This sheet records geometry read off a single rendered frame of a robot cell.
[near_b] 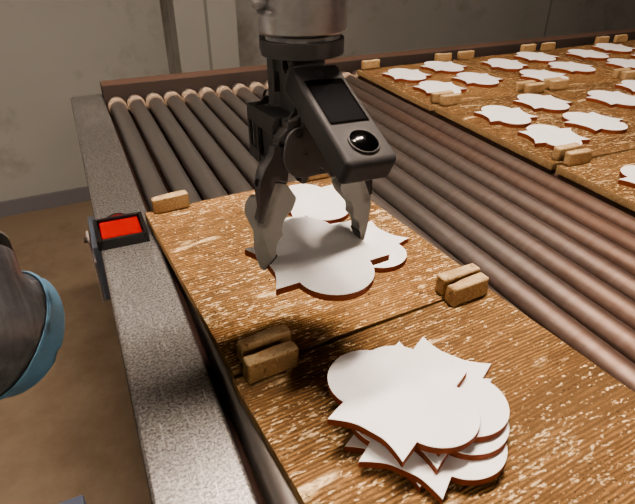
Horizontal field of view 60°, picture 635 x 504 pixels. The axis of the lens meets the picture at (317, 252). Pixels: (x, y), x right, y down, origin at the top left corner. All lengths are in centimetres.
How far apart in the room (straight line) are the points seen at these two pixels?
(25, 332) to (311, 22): 34
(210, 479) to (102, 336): 172
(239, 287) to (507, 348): 33
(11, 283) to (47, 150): 268
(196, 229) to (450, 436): 52
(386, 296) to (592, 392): 25
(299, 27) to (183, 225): 49
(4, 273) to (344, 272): 29
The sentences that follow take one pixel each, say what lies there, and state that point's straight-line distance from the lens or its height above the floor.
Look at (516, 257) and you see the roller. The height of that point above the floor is 92.
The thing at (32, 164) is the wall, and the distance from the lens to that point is 322.
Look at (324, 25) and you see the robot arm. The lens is 46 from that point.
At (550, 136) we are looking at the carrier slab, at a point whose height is 95.
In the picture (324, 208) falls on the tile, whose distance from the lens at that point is 88.
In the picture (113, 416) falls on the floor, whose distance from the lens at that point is 191.
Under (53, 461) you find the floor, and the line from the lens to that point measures 186.
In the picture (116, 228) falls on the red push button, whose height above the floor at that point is 93.
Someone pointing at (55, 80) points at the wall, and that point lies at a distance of 310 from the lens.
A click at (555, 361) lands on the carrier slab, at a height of 94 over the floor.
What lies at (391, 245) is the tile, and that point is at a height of 94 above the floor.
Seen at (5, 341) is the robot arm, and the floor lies 106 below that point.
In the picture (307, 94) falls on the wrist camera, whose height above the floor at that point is 122.
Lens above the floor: 135
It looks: 32 degrees down
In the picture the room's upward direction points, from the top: straight up
